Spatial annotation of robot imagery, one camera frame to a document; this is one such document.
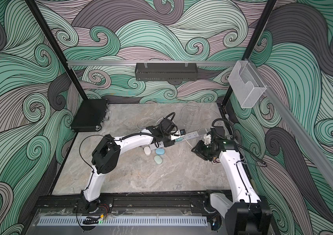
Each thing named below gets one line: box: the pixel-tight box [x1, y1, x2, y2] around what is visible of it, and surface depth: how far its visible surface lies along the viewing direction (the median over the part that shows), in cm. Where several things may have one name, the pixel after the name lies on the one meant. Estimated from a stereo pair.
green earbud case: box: [153, 154, 163, 165], surface depth 90 cm
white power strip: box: [149, 128, 209, 151], surface depth 99 cm
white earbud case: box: [143, 145, 152, 156], surface depth 92 cm
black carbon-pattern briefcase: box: [71, 98, 110, 133], surface depth 109 cm
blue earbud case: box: [155, 147, 166, 156], surface depth 93 cm
